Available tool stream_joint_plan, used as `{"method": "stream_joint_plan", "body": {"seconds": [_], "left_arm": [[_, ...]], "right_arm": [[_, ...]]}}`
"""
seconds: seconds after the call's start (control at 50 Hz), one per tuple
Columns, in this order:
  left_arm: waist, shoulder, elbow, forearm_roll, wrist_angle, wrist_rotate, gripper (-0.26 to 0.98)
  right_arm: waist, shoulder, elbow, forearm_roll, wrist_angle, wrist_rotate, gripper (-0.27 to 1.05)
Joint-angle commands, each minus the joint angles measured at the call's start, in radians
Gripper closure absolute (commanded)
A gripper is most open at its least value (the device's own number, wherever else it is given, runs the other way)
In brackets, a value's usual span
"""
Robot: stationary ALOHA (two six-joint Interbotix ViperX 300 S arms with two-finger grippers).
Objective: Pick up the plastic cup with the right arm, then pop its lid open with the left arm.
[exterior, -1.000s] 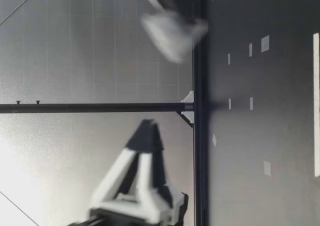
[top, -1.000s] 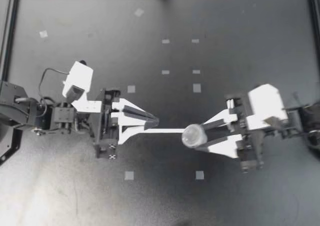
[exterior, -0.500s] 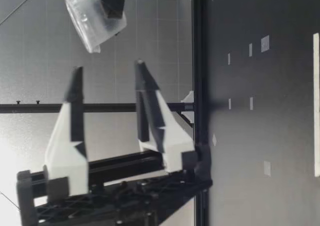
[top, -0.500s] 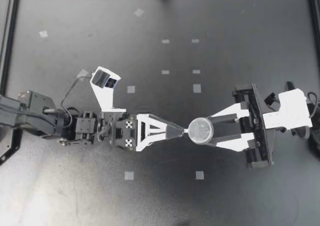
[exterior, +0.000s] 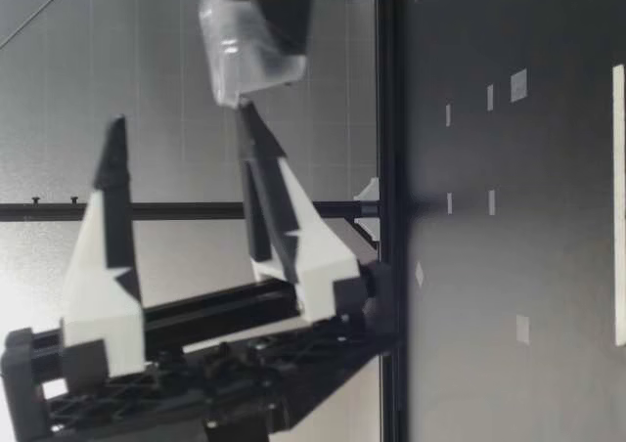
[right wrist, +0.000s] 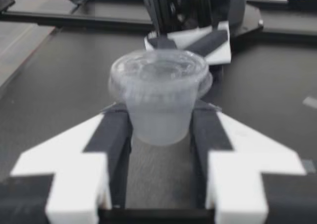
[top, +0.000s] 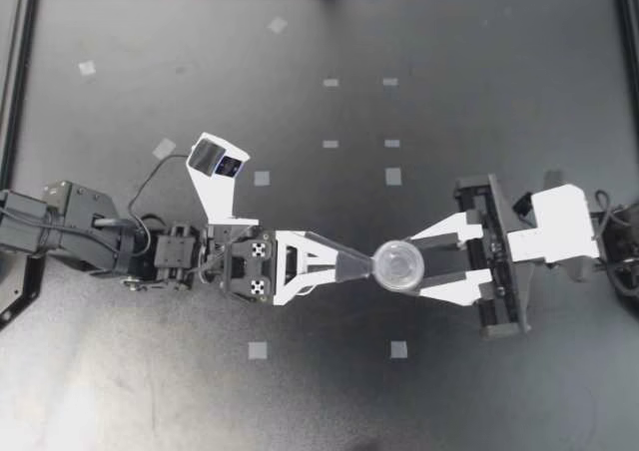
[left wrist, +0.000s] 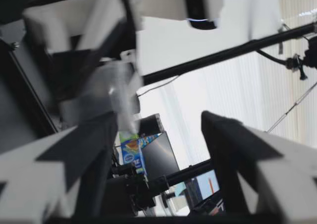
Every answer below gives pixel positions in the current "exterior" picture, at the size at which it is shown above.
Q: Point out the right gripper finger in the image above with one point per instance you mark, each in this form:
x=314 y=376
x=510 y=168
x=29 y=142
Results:
x=288 y=7

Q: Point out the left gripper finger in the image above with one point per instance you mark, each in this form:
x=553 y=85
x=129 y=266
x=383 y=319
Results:
x=100 y=285

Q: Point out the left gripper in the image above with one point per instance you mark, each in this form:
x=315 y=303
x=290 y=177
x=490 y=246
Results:
x=235 y=373

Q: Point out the small clear plastic cup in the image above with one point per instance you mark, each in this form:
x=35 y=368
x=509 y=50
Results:
x=235 y=51

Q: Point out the black frame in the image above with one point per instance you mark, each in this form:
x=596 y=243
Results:
x=391 y=119

